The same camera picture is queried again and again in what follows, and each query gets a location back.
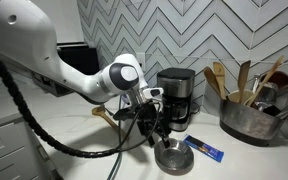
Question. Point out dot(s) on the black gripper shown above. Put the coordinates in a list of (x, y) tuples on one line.
[(152, 118)]

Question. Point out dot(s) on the silver metal bowl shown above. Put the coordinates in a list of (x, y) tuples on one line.
[(175, 160)]

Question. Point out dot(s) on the blue snack packet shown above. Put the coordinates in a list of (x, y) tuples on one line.
[(204, 148)]

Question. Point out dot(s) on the black steel coffee maker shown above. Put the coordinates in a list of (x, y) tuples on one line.
[(180, 83)]

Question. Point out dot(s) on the plain wooden spatula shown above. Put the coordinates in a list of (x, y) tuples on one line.
[(210, 78)]

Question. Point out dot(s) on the slotted wooden spatula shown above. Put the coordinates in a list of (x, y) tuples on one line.
[(219, 76)]

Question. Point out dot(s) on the cream ceramic cup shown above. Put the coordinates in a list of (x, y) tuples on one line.
[(235, 96)]

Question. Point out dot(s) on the metal utensil pot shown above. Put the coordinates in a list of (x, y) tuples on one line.
[(247, 123)]

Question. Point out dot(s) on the tall wooden spatula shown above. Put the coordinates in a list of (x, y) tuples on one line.
[(243, 76)]

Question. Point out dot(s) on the black toaster appliance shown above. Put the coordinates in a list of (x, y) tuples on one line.
[(80, 60)]

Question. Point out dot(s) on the steel measuring cup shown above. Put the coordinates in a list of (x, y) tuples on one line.
[(267, 95)]

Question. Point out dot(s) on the long wooden spoon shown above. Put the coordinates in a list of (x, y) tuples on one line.
[(267, 78)]

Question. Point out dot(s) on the brown copper cup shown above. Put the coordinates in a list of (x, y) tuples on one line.
[(280, 80)]

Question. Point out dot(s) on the grey panelled cabinet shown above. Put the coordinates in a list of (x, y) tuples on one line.
[(7, 153)]

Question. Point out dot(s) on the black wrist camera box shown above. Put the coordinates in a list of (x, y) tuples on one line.
[(125, 114)]

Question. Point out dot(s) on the white wall outlet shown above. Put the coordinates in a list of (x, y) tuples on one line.
[(141, 61)]

